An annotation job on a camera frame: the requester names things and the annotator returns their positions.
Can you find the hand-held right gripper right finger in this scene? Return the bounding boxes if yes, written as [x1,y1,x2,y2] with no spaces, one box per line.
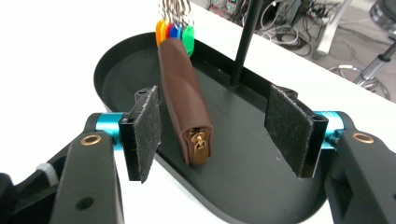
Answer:
[264,83,346,180]

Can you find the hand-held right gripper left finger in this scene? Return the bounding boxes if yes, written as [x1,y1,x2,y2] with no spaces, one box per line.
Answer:
[94,85,163,185]

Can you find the brown zip pouch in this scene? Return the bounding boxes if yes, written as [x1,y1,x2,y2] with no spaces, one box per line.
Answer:
[157,37,215,167]

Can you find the black oval tray rack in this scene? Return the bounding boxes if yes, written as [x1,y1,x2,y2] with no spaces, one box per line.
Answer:
[92,0,329,224]

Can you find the key ring with coloured tags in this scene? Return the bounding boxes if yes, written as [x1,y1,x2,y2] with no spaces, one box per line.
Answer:
[154,0,196,58]

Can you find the black round stool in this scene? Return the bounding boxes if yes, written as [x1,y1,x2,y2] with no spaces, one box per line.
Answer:
[328,0,396,101]

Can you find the white desk leg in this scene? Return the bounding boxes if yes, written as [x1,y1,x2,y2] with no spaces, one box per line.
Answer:
[312,0,353,59]

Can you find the white table mat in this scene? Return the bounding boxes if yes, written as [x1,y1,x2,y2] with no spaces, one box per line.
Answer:
[0,0,396,224]

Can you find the tangle of floor cables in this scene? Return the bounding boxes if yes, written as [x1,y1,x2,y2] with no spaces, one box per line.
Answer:
[205,0,332,55]

